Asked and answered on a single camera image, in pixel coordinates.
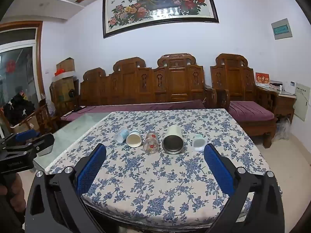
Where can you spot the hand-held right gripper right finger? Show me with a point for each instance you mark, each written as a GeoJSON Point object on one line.
{"type": "Point", "coordinates": [218, 170]}

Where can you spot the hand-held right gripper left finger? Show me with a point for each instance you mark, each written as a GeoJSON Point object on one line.
{"type": "Point", "coordinates": [91, 168]}

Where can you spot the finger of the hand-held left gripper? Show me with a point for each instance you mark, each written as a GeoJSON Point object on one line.
{"type": "Point", "coordinates": [25, 135]}
{"type": "Point", "coordinates": [45, 142]}

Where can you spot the person's left forearm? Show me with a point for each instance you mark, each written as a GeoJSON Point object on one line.
{"type": "Point", "coordinates": [9, 219]}

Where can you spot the small pale green cup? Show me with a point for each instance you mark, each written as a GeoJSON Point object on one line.
{"type": "Point", "coordinates": [199, 143]}

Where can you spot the clear plastic cup blue print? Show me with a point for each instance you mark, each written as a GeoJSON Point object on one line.
{"type": "Point", "coordinates": [121, 135]}

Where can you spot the white paper cup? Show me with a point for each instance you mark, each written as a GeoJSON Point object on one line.
{"type": "Point", "coordinates": [133, 139]}

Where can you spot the cream steel tumbler cup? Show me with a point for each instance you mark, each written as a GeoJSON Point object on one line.
{"type": "Point", "coordinates": [173, 140]}

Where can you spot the glass cup red flowers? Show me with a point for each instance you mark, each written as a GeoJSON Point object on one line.
{"type": "Point", "coordinates": [151, 142]}

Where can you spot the person's left hand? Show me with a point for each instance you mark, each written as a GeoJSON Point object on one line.
{"type": "Point", "coordinates": [17, 194]}

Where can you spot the open cardboard box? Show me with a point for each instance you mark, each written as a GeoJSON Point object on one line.
{"type": "Point", "coordinates": [26, 125]}

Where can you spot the wooden chair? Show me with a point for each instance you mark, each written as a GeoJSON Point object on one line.
{"type": "Point", "coordinates": [46, 116]}

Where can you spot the pile of black clothes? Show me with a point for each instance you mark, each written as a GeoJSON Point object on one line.
{"type": "Point", "coordinates": [18, 109]}

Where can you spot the glass-topped table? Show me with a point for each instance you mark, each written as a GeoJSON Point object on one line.
{"type": "Point", "coordinates": [73, 136]}

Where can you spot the large brown cardboard box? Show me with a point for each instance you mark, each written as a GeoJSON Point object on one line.
{"type": "Point", "coordinates": [63, 91]}

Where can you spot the blue floral tablecloth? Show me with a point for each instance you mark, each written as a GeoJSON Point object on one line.
{"type": "Point", "coordinates": [155, 184]}

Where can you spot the square purple seat cushion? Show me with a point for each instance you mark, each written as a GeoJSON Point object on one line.
{"type": "Point", "coordinates": [250, 111]}

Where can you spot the red window decoration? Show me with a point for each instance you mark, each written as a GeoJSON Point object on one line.
{"type": "Point", "coordinates": [10, 66]}

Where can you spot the red plastic bag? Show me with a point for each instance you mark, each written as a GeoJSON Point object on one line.
{"type": "Point", "coordinates": [59, 72]}

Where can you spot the long purple sofa cushion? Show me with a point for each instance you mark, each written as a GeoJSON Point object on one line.
{"type": "Point", "coordinates": [136, 108]}

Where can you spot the clear plastic bag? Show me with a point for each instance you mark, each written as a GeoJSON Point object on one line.
{"type": "Point", "coordinates": [283, 128]}

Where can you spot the small brown cardboard box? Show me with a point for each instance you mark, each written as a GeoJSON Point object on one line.
{"type": "Point", "coordinates": [66, 64]}

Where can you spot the carved wooden armchair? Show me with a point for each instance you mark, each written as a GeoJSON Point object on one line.
{"type": "Point", "coordinates": [230, 82]}

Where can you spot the wooden side table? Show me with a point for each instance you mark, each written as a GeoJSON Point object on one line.
{"type": "Point", "coordinates": [285, 104]}

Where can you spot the red gift box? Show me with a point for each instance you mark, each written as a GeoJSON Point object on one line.
{"type": "Point", "coordinates": [262, 79]}

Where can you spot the carved wooden sofa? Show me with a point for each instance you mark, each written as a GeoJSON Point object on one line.
{"type": "Point", "coordinates": [155, 82]}

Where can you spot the white box blue label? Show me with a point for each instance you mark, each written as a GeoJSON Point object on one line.
{"type": "Point", "coordinates": [289, 87]}

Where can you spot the framed peacock flower painting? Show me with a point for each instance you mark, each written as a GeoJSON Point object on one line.
{"type": "Point", "coordinates": [158, 2]}

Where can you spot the wooden door frame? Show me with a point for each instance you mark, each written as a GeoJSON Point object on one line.
{"type": "Point", "coordinates": [38, 60]}

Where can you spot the pale green wall panel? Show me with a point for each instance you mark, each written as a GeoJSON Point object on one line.
{"type": "Point", "coordinates": [301, 102]}

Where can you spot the grey wall electrical box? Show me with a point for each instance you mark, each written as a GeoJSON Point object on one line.
{"type": "Point", "coordinates": [281, 29]}

